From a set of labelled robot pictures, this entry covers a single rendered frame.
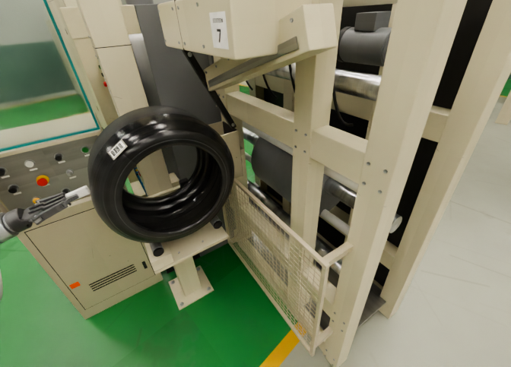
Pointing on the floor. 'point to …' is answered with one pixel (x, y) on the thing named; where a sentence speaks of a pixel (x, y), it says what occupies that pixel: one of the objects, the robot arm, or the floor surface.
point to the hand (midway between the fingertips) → (78, 193)
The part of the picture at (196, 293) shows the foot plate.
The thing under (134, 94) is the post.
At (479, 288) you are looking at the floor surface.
